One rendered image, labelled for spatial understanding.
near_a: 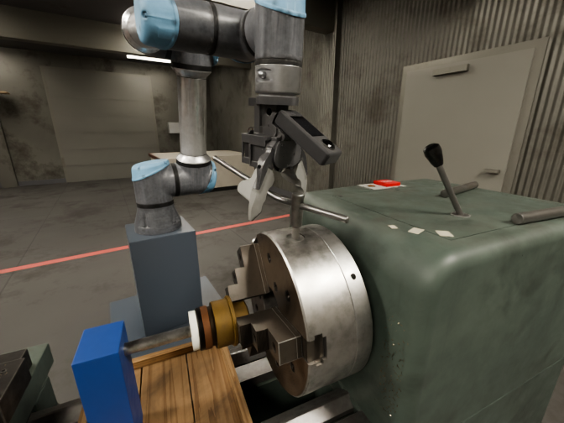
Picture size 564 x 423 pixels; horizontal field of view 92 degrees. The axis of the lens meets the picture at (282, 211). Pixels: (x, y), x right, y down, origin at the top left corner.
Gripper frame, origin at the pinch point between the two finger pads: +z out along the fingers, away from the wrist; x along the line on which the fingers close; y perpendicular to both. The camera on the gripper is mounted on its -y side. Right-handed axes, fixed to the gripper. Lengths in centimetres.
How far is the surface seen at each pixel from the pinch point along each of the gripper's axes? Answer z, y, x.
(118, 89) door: -31, 873, -319
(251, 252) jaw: 10.2, 5.7, 2.4
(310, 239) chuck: 4.2, -6.0, -1.3
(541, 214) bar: -1, -38, -33
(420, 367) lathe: 18.9, -28.4, -1.6
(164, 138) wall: 109, 832, -415
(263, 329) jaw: 15.8, -6.7, 11.7
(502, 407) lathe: 43, -45, -28
